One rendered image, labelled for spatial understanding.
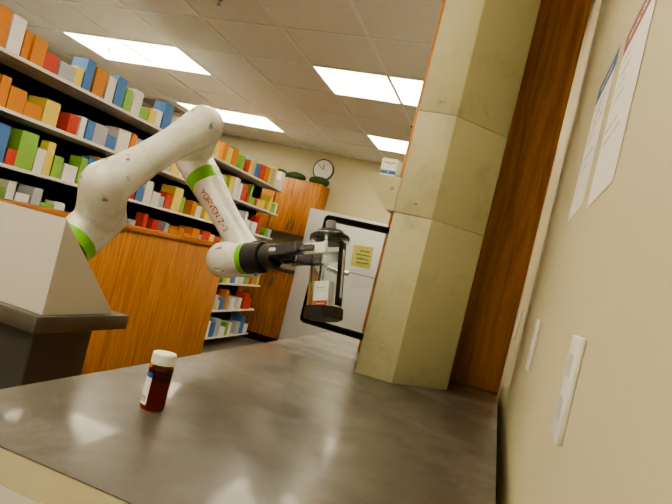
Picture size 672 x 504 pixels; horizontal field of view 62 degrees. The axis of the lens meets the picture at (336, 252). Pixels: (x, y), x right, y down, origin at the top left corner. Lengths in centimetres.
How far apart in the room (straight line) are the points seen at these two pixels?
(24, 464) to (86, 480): 8
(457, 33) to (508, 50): 17
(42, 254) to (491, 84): 128
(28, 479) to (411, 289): 110
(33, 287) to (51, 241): 12
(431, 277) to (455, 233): 15
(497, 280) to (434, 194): 46
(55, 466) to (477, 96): 138
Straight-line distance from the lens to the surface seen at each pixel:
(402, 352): 159
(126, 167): 161
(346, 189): 752
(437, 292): 162
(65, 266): 151
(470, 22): 174
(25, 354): 159
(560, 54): 210
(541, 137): 200
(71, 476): 70
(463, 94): 166
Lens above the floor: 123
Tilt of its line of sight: 1 degrees up
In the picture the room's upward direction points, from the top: 14 degrees clockwise
